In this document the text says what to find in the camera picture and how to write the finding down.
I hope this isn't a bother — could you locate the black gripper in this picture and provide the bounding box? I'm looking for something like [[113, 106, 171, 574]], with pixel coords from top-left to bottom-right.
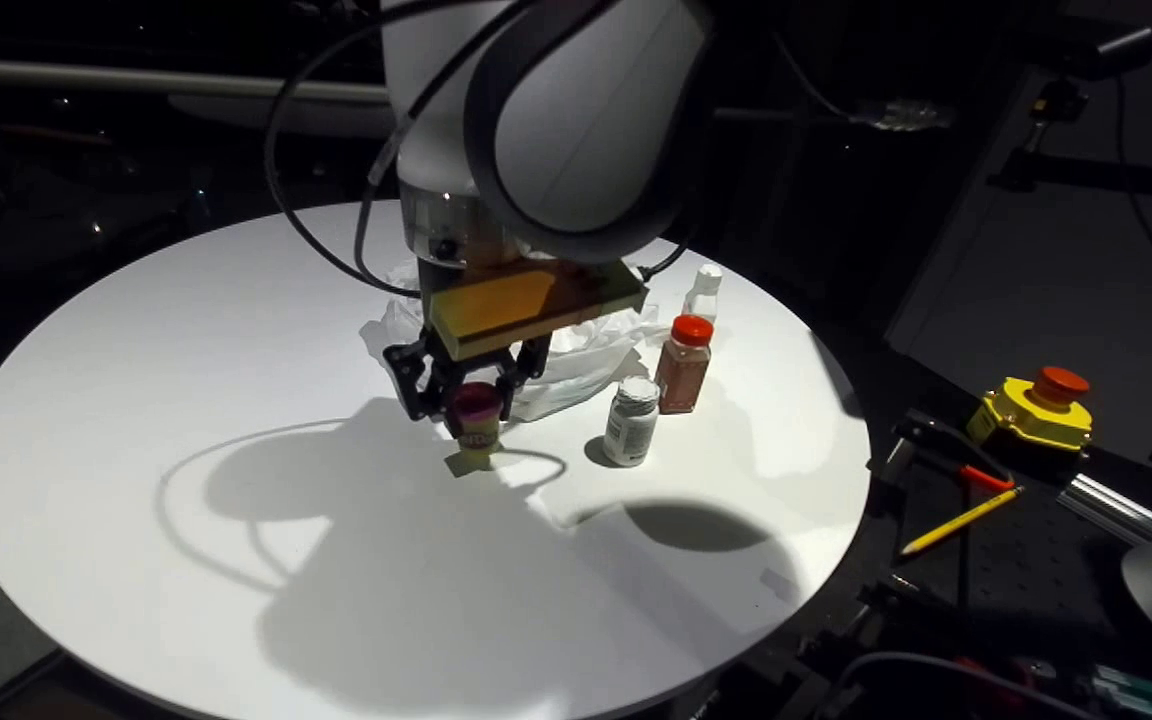
[[383, 327, 549, 419]]

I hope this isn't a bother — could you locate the purple lid play-doh can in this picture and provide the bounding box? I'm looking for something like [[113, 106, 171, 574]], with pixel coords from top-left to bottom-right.
[[446, 382, 498, 477]]

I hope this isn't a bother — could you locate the small grey lid pill bottle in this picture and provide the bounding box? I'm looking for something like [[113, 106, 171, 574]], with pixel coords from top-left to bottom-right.
[[605, 377, 661, 463]]

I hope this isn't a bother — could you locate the red lid spice jar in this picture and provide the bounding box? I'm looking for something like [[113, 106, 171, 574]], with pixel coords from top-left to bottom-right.
[[654, 313, 711, 414]]

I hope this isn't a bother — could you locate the white square plastic bottle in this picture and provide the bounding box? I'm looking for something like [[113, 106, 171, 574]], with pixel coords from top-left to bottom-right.
[[684, 264, 724, 318]]

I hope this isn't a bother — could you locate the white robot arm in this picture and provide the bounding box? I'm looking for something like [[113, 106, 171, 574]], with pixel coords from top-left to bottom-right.
[[381, 0, 718, 419]]

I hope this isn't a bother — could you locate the white plastic bag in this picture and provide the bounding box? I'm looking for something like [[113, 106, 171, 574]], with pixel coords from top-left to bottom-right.
[[360, 299, 661, 422]]

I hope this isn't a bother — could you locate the yellow pencil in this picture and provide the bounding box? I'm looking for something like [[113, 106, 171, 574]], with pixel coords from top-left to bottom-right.
[[898, 487, 1023, 561]]

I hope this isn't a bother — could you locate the yellow emergency stop button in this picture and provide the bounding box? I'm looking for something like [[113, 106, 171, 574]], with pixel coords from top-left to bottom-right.
[[969, 363, 1097, 453]]

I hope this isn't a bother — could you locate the metal window railing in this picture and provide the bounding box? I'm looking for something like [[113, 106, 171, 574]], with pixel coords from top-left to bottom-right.
[[0, 61, 388, 106]]

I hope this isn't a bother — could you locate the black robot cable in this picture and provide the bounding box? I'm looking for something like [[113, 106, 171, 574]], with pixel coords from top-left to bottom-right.
[[258, 0, 529, 299]]

